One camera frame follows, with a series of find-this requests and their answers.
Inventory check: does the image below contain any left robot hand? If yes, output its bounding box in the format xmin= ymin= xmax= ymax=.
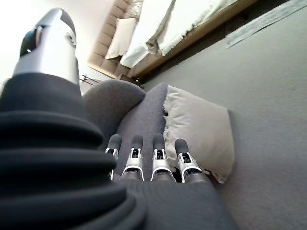
xmin=0 ymin=7 xmax=240 ymax=230

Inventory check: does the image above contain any white cushion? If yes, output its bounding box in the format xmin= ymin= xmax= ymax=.
xmin=162 ymin=85 xmax=236 ymax=184

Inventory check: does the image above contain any grey fabric armchair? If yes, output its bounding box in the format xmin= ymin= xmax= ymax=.
xmin=81 ymin=80 xmax=174 ymax=183

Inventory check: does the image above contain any beige padded headboard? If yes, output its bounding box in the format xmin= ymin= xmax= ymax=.
xmin=87 ymin=0 xmax=135 ymax=80

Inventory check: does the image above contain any white bed pillow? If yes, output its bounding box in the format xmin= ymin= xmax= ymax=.
xmin=105 ymin=18 xmax=138 ymax=60

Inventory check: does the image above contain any white duvet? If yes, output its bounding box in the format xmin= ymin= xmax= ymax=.
xmin=119 ymin=0 xmax=174 ymax=69

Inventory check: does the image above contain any cream fringed throw blanket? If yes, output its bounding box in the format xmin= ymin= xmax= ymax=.
xmin=145 ymin=0 xmax=243 ymax=57

